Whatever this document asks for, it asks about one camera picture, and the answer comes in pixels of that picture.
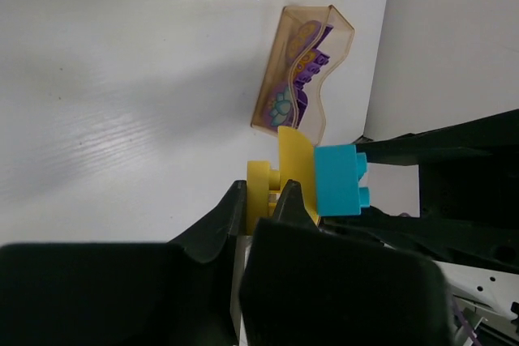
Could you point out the yellow lego pieces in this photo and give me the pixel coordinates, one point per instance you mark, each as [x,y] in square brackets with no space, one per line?
[263,187]

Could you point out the purple lego brick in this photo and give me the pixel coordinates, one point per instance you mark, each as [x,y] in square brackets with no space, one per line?
[308,66]

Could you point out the purple rounded printed lego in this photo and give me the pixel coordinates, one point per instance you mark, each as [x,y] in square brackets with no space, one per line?
[307,33]

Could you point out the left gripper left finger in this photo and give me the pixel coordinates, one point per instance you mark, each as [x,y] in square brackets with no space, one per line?
[179,292]

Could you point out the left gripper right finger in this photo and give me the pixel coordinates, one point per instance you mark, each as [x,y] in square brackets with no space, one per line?
[305,287]

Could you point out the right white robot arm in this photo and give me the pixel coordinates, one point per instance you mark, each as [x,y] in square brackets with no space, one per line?
[496,291]

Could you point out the teal lego brick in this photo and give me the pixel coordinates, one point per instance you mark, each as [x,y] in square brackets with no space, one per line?
[338,172]

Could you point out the amber translucent container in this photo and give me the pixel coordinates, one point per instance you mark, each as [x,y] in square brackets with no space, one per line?
[336,45]

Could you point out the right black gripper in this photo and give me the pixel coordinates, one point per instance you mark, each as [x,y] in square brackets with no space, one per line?
[468,179]

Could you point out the yellow curved lego piece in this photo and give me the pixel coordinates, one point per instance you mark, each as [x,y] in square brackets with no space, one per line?
[296,162]

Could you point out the purple curved lego piece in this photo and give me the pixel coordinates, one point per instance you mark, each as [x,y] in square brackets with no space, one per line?
[285,106]

